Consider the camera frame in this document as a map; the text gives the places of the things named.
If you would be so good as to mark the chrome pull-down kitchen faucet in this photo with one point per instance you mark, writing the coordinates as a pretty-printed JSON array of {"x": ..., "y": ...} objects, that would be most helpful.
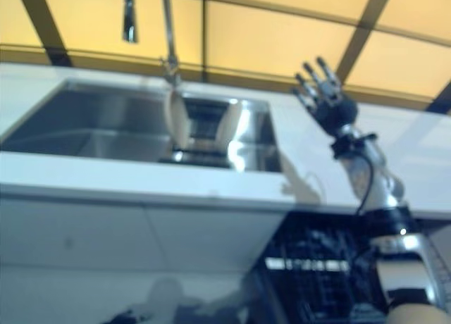
[{"x": 171, "y": 38}]

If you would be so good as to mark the yellow window with dark frame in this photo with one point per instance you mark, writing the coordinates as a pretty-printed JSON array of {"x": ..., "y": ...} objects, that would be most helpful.
[{"x": 264, "y": 28}]

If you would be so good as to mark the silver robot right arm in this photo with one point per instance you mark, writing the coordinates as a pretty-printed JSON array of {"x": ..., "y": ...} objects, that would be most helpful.
[{"x": 384, "y": 183}]

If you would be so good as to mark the stainless steel kitchen sink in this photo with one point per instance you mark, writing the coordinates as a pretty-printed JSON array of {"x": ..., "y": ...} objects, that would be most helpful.
[{"x": 88, "y": 126}]

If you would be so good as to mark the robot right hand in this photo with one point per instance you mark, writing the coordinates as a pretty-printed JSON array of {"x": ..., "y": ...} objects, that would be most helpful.
[{"x": 331, "y": 107}]

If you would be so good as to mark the black sink drying rack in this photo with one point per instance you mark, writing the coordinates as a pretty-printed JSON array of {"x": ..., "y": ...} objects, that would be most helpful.
[{"x": 202, "y": 126}]

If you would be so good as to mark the beige round ceramic plate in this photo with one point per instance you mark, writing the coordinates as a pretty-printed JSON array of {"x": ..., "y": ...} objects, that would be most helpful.
[
  {"x": 178, "y": 119},
  {"x": 227, "y": 125}
]

